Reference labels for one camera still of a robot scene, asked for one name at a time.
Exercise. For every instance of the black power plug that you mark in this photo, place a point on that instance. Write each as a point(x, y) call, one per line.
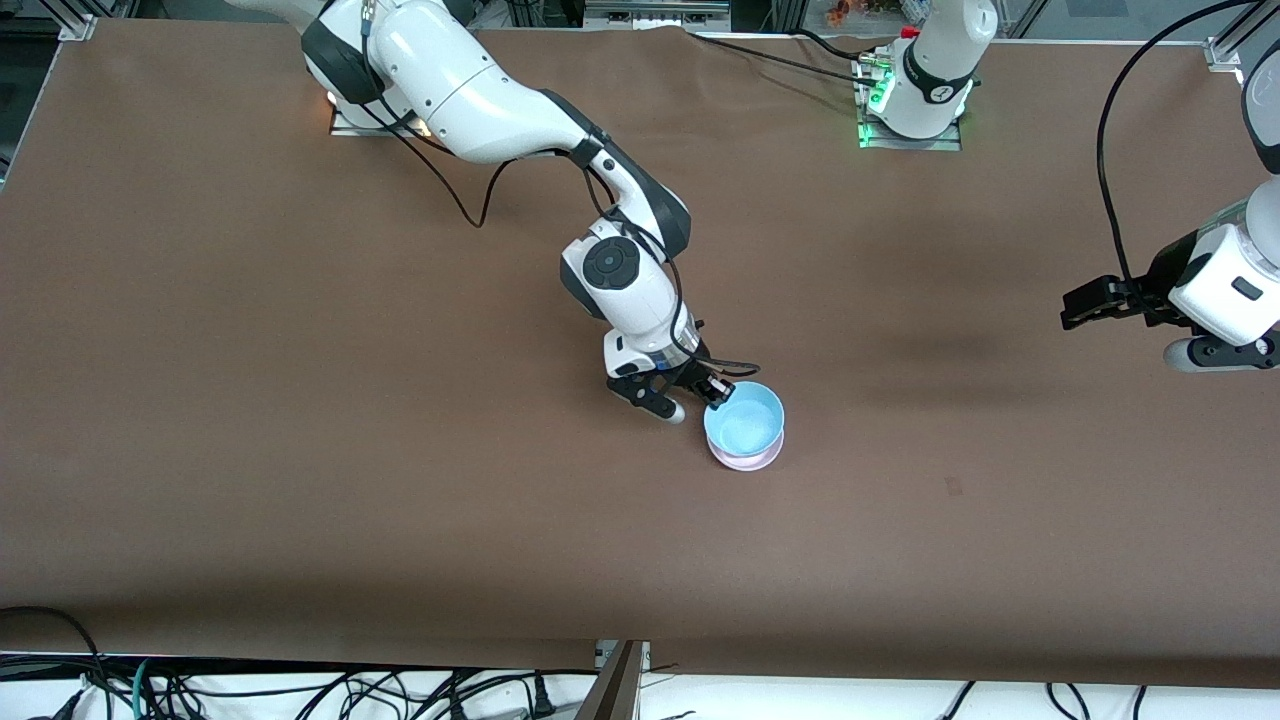
point(543, 697)

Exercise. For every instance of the aluminium frame profile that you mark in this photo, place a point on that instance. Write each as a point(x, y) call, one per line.
point(615, 685)

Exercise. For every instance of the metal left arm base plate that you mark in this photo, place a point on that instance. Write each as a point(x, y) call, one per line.
point(950, 145)

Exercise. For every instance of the pink plastic bowl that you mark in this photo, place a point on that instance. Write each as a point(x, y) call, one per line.
point(745, 463)

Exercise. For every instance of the grey power strip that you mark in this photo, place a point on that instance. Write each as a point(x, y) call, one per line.
point(655, 12)

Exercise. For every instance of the aluminium corner bracket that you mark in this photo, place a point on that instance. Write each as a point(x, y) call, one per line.
point(1222, 52)

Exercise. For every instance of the blue plastic bowl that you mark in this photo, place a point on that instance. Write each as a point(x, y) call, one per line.
point(745, 420)

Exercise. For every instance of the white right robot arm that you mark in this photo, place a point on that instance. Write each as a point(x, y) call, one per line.
point(480, 90)

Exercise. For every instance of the brown table cover sheet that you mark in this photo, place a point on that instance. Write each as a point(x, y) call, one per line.
point(300, 400)

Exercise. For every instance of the colourful printed package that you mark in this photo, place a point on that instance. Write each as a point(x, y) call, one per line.
point(860, 10)

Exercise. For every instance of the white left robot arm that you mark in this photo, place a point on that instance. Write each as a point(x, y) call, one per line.
point(940, 60)

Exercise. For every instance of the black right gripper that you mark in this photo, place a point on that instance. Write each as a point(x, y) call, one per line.
point(691, 374)

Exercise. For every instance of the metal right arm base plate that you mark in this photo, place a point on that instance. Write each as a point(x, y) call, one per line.
point(345, 125)

